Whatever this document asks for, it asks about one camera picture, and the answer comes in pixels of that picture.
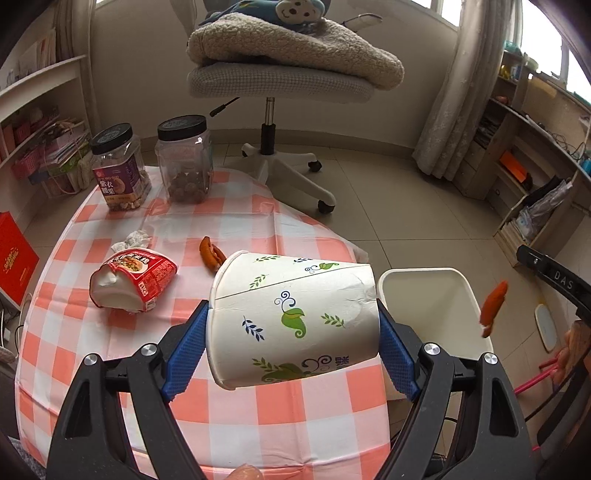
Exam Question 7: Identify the orange box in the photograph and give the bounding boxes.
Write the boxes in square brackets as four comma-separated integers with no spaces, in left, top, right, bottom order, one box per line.
[499,151,528,183]

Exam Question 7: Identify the orange checkered tablecloth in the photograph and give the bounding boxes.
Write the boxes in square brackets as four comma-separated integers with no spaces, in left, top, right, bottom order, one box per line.
[14,168,402,480]

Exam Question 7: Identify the clear plastic nut jar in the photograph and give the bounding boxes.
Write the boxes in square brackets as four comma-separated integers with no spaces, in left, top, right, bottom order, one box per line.
[155,115,214,204]

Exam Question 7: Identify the crumpled white wrapper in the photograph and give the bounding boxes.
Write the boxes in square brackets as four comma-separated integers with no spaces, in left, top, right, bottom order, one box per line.
[112,229,153,254]

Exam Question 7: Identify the grey plastic bag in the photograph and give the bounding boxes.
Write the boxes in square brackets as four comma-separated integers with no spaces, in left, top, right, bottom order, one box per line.
[515,178,573,243]

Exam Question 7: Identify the beige curtain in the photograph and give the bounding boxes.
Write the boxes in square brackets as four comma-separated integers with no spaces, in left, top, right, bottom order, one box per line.
[412,0,502,181]

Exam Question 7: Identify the blue monkey plush toy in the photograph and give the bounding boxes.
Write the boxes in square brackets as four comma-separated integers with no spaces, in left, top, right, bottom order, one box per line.
[199,0,335,35]

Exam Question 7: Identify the beige fleece blanket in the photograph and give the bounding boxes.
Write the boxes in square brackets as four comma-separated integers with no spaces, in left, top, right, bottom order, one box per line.
[187,13,404,90]

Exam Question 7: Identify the pink storage basket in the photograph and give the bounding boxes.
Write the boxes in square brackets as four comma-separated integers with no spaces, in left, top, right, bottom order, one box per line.
[10,150,49,181]

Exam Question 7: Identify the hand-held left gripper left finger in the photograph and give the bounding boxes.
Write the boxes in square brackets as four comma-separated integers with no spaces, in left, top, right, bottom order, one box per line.
[46,300,211,480]

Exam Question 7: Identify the leaf print paper cup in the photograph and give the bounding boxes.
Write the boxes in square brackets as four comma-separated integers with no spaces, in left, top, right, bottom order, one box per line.
[205,250,380,391]

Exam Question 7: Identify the wooden shelf desk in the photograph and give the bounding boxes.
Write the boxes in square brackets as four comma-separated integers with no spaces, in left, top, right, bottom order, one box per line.
[459,39,591,268]

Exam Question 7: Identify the red stool leg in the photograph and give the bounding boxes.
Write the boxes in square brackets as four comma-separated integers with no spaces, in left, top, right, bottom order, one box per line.
[512,360,568,395]

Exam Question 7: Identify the purple label nut jar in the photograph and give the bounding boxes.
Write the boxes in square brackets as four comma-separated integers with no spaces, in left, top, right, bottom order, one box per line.
[90,123,152,213]

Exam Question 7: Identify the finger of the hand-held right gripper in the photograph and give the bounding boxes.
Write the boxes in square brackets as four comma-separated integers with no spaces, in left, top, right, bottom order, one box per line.
[516,244,591,319]
[536,351,591,462]

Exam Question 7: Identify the white curved bookshelf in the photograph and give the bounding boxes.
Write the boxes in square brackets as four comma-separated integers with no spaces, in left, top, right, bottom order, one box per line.
[0,0,100,195]

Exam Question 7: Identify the person's right hand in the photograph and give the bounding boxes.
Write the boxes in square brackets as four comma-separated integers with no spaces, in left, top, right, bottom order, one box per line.
[554,320,591,386]

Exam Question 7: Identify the red gift box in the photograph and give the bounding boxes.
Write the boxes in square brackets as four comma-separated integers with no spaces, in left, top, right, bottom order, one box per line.
[0,211,41,311]

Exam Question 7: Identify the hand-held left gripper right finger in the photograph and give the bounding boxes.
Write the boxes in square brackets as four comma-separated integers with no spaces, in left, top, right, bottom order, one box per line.
[376,299,539,480]

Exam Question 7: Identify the pile of papers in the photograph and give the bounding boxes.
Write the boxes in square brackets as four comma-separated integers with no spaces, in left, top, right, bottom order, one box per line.
[41,117,93,197]

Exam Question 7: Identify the grey office chair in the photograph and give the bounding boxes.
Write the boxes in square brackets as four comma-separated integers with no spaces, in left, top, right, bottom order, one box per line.
[168,0,384,214]

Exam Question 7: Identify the red instant noodle cup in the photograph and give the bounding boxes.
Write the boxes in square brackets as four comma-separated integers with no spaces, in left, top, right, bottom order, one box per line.
[89,249,178,315]

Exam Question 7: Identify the white oval floor scale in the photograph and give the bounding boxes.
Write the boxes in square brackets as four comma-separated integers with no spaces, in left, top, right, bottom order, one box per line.
[534,303,561,354]

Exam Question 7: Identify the cream plastic bin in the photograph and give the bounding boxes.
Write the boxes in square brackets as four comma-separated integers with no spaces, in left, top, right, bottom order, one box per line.
[378,268,495,402]

